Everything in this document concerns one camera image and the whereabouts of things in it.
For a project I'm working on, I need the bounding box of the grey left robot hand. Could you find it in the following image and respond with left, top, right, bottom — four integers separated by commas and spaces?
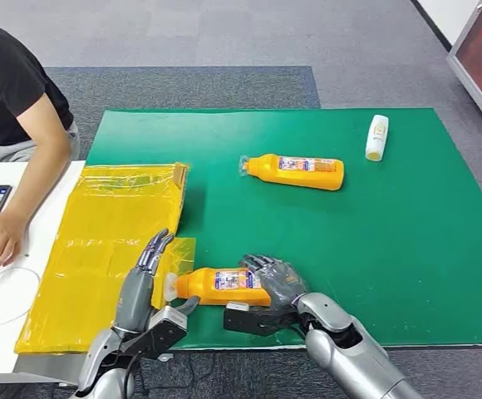
112, 228, 200, 337

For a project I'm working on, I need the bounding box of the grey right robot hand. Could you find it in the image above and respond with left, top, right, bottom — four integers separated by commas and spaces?
239, 254, 308, 321

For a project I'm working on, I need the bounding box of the orange bottle with clear cap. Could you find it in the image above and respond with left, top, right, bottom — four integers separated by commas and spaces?
239, 153, 345, 192
164, 268, 272, 308

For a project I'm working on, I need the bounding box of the small white bottle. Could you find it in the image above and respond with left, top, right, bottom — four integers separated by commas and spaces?
365, 114, 390, 162

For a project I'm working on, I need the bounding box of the yellow plastic sheet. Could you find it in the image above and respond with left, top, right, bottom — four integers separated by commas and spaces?
15, 162, 196, 355

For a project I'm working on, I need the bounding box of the green mat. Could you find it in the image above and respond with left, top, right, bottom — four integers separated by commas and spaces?
86, 107, 482, 351

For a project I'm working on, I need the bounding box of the person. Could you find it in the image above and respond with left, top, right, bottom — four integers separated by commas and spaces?
0, 16, 80, 273

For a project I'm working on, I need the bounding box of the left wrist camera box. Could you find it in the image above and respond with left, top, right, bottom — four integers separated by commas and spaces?
120, 305, 188, 360

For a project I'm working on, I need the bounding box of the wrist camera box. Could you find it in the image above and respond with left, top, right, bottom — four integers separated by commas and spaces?
120, 305, 188, 360
224, 301, 302, 337

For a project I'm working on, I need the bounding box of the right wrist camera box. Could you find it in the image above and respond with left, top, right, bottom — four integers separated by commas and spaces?
224, 301, 302, 337

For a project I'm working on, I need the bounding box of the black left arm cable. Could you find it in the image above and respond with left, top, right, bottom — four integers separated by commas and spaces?
121, 352, 142, 399

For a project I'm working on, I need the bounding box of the thin white cable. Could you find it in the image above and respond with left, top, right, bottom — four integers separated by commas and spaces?
0, 267, 41, 332

